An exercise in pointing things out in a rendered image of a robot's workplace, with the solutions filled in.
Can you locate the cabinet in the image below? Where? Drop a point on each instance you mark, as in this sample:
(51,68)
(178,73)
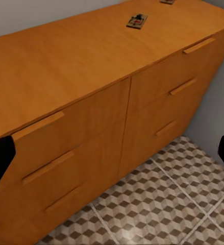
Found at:
(87,100)

